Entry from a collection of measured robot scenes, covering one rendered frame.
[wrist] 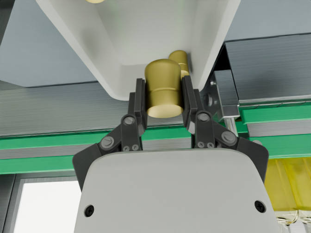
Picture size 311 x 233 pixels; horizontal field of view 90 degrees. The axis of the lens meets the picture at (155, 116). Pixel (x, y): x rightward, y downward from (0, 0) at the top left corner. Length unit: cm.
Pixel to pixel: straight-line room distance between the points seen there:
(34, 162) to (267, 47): 54
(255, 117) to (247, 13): 17
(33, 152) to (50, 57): 23
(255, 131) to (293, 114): 7
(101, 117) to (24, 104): 21
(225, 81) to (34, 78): 43
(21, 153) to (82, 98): 19
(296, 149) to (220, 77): 16
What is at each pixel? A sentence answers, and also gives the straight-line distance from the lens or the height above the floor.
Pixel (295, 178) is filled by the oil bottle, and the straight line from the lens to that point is 45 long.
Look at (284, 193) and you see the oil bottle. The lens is 44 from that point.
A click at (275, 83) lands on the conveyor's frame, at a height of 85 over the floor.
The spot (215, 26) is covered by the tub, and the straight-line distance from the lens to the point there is 20.
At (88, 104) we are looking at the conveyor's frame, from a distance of 41.
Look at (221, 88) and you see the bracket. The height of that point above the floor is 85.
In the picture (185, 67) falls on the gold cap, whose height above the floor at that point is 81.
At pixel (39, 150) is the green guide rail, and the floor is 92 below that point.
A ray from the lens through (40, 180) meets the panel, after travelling 66.
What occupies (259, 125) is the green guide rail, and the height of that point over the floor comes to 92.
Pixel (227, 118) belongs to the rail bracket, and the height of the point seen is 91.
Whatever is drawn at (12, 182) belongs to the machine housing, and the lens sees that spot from 77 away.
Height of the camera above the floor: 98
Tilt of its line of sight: 19 degrees down
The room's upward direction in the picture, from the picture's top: 177 degrees clockwise
